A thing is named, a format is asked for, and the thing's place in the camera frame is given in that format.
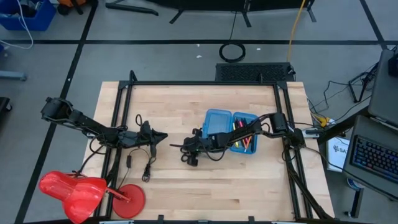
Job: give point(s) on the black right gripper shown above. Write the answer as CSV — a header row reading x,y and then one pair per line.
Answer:
x,y
199,144

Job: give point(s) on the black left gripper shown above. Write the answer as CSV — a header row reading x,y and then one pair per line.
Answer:
x,y
144,138

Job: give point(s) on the blue plastic pencil box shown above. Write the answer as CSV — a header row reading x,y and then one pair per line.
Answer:
x,y
217,121

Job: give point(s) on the pink highlighter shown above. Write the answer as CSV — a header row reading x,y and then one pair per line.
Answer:
x,y
240,124

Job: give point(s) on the orange pencil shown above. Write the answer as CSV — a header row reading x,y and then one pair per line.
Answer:
x,y
248,141
244,143

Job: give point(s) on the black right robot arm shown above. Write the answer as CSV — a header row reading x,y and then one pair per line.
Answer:
x,y
242,132

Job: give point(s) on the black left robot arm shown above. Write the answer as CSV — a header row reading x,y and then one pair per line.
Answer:
x,y
87,123

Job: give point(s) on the white box with logo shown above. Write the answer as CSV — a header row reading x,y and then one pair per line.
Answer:
x,y
337,158

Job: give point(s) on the red desk lamp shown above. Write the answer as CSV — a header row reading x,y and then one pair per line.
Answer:
x,y
74,193

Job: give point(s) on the black perforated case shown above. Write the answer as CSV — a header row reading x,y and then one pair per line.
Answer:
x,y
248,72

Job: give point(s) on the black bar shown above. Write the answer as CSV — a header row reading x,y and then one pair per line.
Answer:
x,y
130,8

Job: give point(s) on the black stand base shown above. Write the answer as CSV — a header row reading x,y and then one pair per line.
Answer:
x,y
217,4

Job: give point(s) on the yellow connector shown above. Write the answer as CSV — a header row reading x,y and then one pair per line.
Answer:
x,y
324,120

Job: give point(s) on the black chair part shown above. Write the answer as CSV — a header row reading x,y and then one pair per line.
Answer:
x,y
3,104

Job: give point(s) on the grey metal foot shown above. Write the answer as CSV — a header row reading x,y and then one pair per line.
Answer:
x,y
12,75

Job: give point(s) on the orange and black bag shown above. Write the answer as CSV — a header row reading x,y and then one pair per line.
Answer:
x,y
71,3

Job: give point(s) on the blue plastic bin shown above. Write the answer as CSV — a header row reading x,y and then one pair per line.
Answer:
x,y
43,18

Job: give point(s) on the black desk leg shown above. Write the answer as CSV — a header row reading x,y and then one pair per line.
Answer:
x,y
357,202

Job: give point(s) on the laptop with lit keyboard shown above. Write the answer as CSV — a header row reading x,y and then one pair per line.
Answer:
x,y
373,155

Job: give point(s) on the grey monitor back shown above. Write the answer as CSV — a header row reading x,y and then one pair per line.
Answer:
x,y
384,93

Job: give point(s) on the black aluminium table frame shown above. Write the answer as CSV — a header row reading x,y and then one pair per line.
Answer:
x,y
202,83

